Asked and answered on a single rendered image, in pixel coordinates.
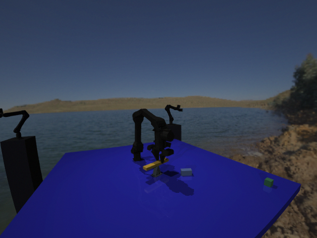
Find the small green block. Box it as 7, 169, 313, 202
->
264, 177, 273, 187

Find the yellow bar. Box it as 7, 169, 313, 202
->
143, 158, 169, 171

